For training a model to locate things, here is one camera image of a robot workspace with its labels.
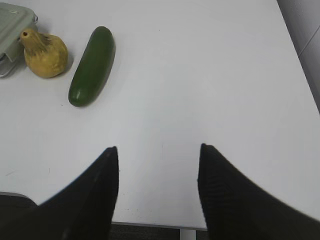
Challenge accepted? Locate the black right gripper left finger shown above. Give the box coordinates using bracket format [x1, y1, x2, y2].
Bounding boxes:
[0, 146, 119, 240]

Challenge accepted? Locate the green cucumber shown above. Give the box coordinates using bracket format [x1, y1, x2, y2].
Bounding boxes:
[68, 26, 116, 107]

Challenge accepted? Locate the yellow pear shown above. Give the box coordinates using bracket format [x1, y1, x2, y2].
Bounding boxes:
[20, 28, 68, 79]

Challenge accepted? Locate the green lidded glass container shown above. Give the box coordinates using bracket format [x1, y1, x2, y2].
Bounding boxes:
[0, 2, 38, 78]

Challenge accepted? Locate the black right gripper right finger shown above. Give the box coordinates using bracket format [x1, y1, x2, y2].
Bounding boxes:
[197, 143, 320, 240]

